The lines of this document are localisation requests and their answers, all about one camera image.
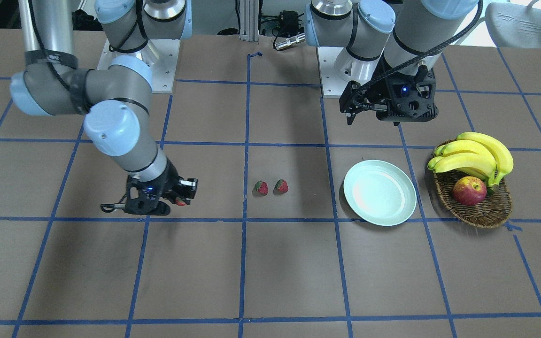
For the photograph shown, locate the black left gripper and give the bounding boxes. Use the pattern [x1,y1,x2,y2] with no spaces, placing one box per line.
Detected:
[339,56,391,125]

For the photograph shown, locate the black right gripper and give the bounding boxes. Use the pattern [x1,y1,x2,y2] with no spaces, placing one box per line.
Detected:
[161,160,198,202]

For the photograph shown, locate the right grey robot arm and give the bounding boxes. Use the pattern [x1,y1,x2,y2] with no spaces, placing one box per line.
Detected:
[9,0,197,204]

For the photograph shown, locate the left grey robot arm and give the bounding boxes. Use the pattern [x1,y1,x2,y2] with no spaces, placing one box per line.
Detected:
[304,0,483,125]

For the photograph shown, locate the light green plate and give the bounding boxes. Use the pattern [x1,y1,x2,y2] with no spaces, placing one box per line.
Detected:
[343,160,417,226]

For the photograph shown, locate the yellow banana bunch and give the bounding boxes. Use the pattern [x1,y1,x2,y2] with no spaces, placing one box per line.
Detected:
[427,132,514,188]

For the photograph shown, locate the red apple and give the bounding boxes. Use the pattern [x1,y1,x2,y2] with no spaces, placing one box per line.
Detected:
[452,176,487,206]

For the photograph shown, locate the brown wicker basket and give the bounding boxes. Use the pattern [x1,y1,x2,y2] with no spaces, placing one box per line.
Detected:
[431,170,512,228]

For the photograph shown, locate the grey chair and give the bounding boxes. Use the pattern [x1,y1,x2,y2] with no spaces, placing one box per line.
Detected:
[484,0,541,49]

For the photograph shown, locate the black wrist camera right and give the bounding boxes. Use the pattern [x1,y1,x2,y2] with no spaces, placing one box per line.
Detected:
[100,175,178,216]

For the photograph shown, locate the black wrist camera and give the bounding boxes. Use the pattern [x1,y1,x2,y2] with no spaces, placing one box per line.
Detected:
[376,65,439,125]
[100,175,178,216]

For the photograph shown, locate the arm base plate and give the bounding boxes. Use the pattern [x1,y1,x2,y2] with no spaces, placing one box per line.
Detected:
[96,39,181,94]
[317,46,379,99]

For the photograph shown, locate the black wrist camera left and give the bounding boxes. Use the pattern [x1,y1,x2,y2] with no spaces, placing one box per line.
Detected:
[376,65,439,125]

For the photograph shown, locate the black cables on desk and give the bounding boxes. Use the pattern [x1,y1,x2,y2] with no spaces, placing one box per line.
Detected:
[259,9,306,50]

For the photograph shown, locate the aluminium profile post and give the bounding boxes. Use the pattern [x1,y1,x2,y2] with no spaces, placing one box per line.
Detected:
[236,0,261,43]

